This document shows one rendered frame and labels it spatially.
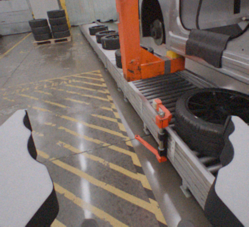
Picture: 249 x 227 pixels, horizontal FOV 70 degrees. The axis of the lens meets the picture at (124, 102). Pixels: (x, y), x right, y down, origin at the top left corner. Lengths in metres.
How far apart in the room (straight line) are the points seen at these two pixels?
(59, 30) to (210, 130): 6.91
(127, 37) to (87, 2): 10.57
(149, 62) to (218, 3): 0.92
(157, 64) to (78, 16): 10.57
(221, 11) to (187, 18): 0.41
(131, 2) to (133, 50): 0.41
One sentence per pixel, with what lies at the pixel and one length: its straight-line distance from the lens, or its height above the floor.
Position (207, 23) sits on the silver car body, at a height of 0.98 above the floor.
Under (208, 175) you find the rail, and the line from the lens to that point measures 1.19.
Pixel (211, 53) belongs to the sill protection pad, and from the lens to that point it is 1.54.
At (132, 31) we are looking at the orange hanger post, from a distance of 1.77.
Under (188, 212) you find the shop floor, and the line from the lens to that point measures 1.50.
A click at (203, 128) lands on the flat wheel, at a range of 1.32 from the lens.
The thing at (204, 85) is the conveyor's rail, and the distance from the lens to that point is 2.29.
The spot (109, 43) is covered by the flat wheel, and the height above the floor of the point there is 0.42.
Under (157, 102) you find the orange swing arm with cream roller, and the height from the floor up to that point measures 0.51.
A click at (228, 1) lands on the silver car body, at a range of 2.38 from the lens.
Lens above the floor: 1.30
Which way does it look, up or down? 31 degrees down
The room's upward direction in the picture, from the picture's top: 6 degrees counter-clockwise
